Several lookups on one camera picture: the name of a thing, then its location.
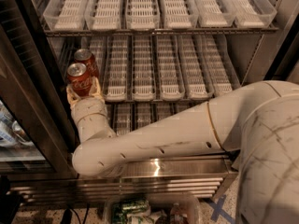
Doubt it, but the green can in bin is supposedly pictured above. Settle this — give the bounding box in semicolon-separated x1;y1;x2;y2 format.
110;198;150;224

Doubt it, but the red coke can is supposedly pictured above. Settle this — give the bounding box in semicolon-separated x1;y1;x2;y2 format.
74;49;99;77
67;63;92;97

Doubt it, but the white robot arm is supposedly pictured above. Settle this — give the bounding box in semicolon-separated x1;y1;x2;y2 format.
71;80;299;224

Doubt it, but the black plug on floor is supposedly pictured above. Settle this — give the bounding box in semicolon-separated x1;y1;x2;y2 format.
60;208;72;224

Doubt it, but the top wire shelf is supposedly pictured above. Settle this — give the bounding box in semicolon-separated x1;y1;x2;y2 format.
45;24;278;37

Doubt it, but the glass fridge door left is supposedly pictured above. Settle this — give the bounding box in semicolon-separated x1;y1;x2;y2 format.
0;0;78;180

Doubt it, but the steel fridge base grille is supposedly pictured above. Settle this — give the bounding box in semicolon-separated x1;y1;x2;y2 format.
10;155;238;206

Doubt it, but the red bottle in bin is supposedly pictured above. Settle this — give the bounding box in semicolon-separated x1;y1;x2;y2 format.
170;203;188;224

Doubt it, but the wire shelf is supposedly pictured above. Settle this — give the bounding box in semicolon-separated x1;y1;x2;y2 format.
45;24;278;37
105;95;215;105

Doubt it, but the clear plastic bin on floor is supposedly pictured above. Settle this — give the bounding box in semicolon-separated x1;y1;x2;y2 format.
103;192;203;224

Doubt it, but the clear can tray under cokes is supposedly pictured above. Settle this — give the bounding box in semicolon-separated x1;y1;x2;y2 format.
79;36;107;81

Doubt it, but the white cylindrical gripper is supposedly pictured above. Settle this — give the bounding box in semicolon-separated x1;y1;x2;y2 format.
66;77;116;143

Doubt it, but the middle wire shelf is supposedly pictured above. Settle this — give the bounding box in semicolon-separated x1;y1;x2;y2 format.
105;95;215;105

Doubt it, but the blue tape cross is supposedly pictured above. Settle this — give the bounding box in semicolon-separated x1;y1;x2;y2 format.
206;195;235;224

